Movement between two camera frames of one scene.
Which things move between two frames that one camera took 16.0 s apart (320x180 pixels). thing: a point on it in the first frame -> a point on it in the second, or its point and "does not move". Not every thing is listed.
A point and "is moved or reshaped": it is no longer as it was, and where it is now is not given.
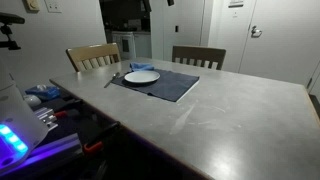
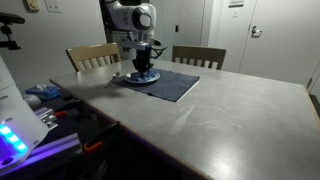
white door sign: (234, 4) does not move
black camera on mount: (9, 19) does not move
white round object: (32, 100) does not move
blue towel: (135, 66) is moved or reshaped
